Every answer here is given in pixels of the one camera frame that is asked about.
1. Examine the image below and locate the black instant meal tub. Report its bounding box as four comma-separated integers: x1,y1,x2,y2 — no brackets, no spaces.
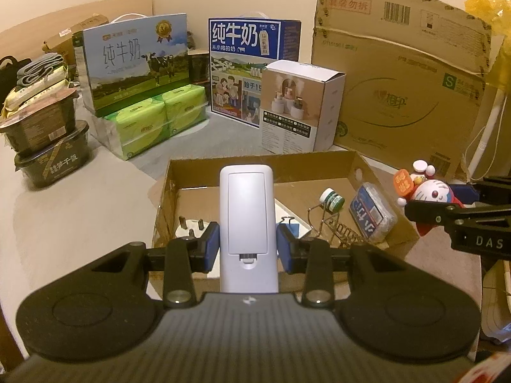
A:
14,120,90,189
0,90,79,154

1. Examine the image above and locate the green cow milk box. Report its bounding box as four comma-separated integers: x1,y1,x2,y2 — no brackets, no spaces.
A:
72,13,190,117

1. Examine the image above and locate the green white small jar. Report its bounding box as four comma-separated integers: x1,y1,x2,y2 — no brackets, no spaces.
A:
318,188,345,212

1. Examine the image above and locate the small cardboard box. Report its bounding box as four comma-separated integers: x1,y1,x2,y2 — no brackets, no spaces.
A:
42,14,109,64

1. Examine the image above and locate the yellow plastic bag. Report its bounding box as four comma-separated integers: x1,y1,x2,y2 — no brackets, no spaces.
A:
465,0,511,92

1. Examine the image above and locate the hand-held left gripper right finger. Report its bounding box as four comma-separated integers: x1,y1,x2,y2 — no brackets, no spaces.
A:
276,223,408,309

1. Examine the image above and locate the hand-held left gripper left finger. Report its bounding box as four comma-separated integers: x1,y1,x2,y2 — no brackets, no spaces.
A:
82,221,221,309

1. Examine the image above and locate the dark box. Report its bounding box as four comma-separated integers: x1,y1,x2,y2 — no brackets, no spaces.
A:
187,50,210,84

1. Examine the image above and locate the wooden headboard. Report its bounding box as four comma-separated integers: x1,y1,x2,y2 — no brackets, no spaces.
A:
0,0,154,60

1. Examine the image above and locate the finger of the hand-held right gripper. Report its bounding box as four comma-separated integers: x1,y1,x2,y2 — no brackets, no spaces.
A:
404,199,469,228
447,176,511,208

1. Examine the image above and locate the beige fleece mat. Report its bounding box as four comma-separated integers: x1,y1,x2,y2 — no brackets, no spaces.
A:
395,231,484,300

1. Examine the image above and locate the large cardboard box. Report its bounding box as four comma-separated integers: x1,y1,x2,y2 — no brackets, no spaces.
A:
311,0,500,182

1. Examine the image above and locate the clear plastic floss pick box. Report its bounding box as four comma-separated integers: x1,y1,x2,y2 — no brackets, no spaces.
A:
348,182,399,242

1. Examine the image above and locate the beige three-pin plug adapter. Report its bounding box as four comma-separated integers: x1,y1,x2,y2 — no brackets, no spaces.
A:
176,216,210,241

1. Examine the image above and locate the stack of yellow snack packets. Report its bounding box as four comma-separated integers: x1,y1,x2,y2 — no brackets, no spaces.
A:
2,66,74,118

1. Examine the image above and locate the white remote control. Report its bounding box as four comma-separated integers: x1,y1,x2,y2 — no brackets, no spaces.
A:
219,165,279,294

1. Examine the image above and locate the white square switch panel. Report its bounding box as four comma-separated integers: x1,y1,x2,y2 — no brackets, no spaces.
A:
275,203,317,241

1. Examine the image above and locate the green tissue pack bundle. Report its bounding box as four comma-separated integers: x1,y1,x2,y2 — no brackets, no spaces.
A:
92,84,208,161

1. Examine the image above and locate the red blue cat figurine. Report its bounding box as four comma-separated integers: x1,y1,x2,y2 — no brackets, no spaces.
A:
393,160,466,238

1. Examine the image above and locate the metal wire holder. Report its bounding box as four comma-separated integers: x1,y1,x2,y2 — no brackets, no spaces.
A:
307,201,340,240

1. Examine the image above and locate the shallow cardboard tray box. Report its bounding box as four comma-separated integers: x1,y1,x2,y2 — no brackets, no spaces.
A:
149,151,421,288

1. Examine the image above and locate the grey folded towel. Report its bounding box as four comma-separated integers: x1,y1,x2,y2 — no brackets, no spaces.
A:
17,53,66,87

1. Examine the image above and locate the white humidifier product box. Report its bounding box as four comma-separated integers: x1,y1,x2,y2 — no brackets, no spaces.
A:
260,59,346,155

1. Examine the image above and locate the blue milk carton box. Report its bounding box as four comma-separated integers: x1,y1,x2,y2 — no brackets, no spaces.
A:
208,18,302,129

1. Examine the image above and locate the black bag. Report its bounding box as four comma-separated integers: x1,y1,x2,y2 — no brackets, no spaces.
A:
0,56,27,84

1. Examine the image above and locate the white fan stand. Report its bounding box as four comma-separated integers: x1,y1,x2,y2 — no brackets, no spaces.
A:
467,88,509,176

